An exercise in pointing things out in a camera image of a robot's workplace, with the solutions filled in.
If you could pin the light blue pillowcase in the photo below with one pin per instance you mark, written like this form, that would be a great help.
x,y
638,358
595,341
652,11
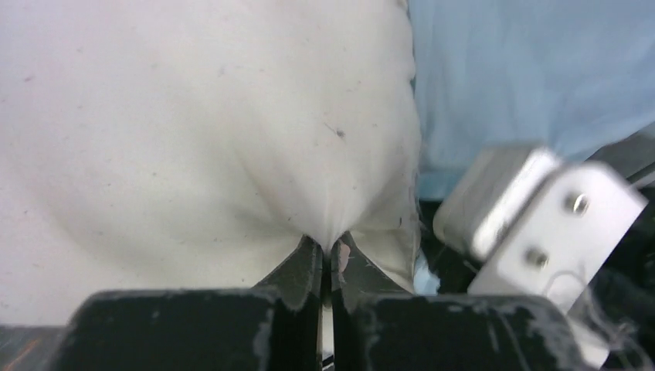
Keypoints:
x,y
572,75

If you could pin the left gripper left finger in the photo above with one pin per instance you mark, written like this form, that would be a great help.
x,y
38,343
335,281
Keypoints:
x,y
274,325

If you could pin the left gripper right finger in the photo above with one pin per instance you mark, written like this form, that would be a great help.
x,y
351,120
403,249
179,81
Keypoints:
x,y
380,326

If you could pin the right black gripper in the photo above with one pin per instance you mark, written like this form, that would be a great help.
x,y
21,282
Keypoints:
x,y
598,271

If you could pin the white pillow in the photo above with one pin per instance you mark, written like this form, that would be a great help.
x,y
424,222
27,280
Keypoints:
x,y
190,144

